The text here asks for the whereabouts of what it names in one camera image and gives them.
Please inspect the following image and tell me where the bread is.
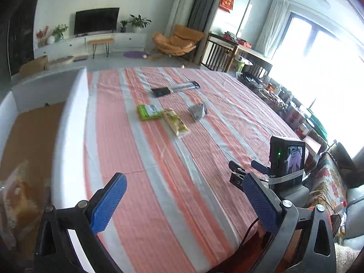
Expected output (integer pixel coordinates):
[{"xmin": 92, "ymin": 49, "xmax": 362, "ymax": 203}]
[{"xmin": 1, "ymin": 160, "xmax": 43, "ymax": 250}]

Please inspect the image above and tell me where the beige rice cracker packet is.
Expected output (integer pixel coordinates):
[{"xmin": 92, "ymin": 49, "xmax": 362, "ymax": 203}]
[{"xmin": 161, "ymin": 109, "xmax": 190, "ymax": 138}]

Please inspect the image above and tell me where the green snack packet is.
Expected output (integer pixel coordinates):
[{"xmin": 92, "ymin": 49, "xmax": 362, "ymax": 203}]
[{"xmin": 137, "ymin": 104, "xmax": 162, "ymax": 121}]

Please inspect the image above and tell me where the long black snack packet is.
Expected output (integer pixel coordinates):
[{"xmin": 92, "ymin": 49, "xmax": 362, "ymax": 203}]
[{"xmin": 151, "ymin": 81, "xmax": 200, "ymax": 98}]

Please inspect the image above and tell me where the floral sofa cushion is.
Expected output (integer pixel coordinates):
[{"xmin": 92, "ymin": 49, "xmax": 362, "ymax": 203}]
[{"xmin": 306, "ymin": 151, "xmax": 347, "ymax": 238}]

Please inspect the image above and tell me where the silver triangular snack packet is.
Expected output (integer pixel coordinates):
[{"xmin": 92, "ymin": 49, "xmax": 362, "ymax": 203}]
[{"xmin": 188, "ymin": 103, "xmax": 208, "ymax": 122}]

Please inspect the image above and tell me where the striped pink grey tablecloth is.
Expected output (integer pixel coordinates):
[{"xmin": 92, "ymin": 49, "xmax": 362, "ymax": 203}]
[{"xmin": 85, "ymin": 67, "xmax": 295, "ymax": 272}]

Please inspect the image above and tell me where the dark wooden side table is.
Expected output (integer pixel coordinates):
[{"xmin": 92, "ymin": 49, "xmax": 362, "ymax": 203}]
[{"xmin": 200, "ymin": 33, "xmax": 273, "ymax": 78}]

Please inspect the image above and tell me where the white sheer curtain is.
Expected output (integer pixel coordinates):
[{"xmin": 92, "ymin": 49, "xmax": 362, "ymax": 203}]
[{"xmin": 254, "ymin": 0, "xmax": 290, "ymax": 58}]

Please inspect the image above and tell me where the cardboard box on floor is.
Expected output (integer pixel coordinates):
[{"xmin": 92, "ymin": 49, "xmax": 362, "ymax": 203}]
[{"xmin": 19, "ymin": 56, "xmax": 48, "ymax": 78}]

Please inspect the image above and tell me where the orange lounge chair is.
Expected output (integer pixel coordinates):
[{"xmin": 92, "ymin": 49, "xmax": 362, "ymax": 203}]
[{"xmin": 152, "ymin": 24, "xmax": 204, "ymax": 57}]

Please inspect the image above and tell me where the purple round floor mat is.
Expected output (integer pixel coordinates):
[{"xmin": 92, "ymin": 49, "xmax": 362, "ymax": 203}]
[{"xmin": 123, "ymin": 51, "xmax": 147, "ymax": 59}]

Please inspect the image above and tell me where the wooden stool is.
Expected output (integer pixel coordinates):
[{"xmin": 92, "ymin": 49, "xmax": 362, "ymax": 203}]
[{"xmin": 88, "ymin": 38, "xmax": 115, "ymax": 58}]

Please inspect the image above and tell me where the red flower vase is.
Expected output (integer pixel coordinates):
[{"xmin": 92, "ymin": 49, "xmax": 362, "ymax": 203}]
[{"xmin": 36, "ymin": 25, "xmax": 49, "ymax": 48}]

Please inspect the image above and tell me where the white floor air conditioner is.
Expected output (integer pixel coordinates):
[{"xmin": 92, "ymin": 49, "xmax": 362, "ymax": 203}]
[{"xmin": 164, "ymin": 0, "xmax": 195, "ymax": 37}]

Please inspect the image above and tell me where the grey curtain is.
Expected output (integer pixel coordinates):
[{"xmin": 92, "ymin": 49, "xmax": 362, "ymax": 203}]
[{"xmin": 187, "ymin": 0, "xmax": 220, "ymax": 64}]

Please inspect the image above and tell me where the white tv cabinet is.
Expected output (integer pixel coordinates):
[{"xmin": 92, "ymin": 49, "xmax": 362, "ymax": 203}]
[{"xmin": 34, "ymin": 33, "xmax": 147, "ymax": 61}]

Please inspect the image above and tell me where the green potted plant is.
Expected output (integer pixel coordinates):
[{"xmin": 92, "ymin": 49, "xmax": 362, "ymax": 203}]
[{"xmin": 129, "ymin": 14, "xmax": 152, "ymax": 33}]

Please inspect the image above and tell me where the black television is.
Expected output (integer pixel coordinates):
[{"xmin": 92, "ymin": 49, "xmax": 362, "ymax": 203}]
[{"xmin": 73, "ymin": 8, "xmax": 120, "ymax": 36}]

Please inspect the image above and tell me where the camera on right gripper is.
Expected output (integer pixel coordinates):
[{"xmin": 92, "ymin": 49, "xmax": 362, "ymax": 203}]
[{"xmin": 269, "ymin": 136, "xmax": 305, "ymax": 178}]

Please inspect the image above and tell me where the red wall calendar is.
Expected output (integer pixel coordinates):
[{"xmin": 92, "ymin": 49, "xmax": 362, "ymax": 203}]
[{"xmin": 218, "ymin": 0, "xmax": 234, "ymax": 13}]

